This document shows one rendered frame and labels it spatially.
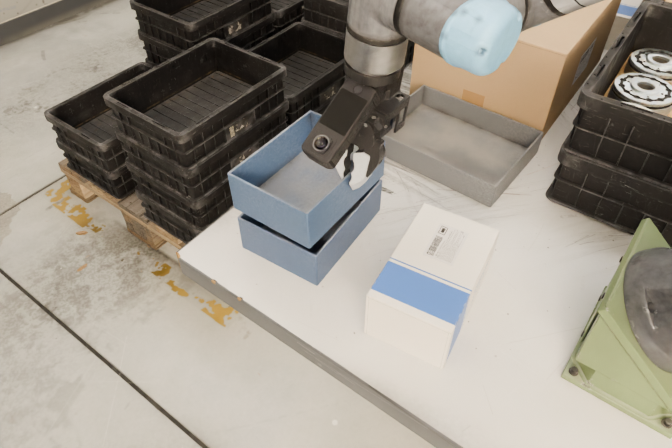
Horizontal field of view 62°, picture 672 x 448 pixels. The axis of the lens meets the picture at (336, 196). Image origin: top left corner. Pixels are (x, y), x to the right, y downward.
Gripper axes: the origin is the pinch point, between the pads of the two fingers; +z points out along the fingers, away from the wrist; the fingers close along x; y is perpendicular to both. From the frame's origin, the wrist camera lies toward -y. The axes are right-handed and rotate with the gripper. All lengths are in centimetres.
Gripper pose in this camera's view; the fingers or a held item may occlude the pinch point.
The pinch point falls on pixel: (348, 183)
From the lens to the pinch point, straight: 82.1
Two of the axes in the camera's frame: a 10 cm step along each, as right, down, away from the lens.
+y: 6.2, -5.4, 5.7
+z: -0.7, 6.8, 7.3
